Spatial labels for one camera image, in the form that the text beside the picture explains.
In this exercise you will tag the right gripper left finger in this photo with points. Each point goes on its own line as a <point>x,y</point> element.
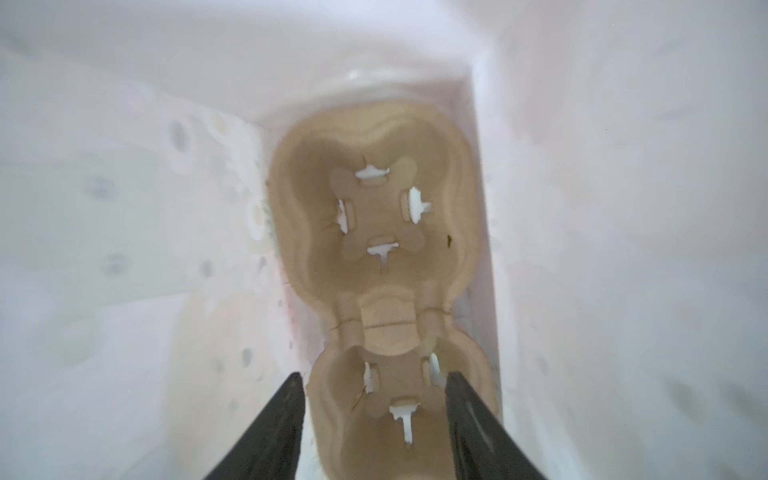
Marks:
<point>270,447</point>

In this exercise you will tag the cartoon paper gift bag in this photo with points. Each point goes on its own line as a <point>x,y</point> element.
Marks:
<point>621,297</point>

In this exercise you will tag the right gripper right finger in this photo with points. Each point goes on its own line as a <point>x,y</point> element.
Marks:
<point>481,447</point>

